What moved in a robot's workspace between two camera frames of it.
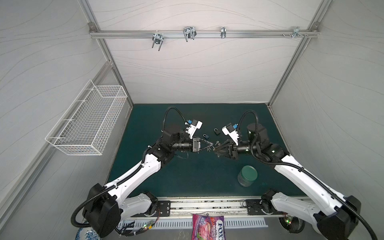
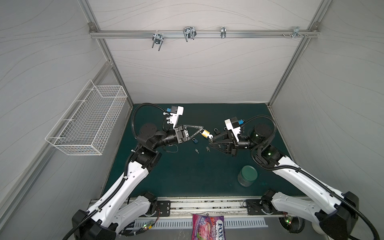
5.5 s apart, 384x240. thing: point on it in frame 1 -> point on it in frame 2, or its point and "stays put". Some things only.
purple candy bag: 205,227 stays put
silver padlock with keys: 217,132 stays put
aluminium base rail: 228,208 stays put
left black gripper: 195,144 -> 181,135
